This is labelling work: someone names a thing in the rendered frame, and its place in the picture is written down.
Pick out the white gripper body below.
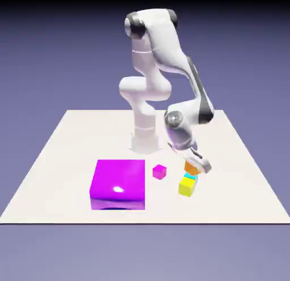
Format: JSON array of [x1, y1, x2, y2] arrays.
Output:
[[185, 154, 212, 174]]

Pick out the small orange cube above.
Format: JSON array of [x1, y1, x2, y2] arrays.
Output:
[[184, 161, 202, 176]]

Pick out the small yellow cube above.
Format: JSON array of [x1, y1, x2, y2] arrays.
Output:
[[178, 176, 197, 198]]

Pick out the small magenta cube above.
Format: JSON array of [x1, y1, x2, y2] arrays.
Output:
[[152, 164, 168, 180]]

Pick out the large magenta box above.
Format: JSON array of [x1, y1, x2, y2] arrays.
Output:
[[89, 159, 146, 211]]

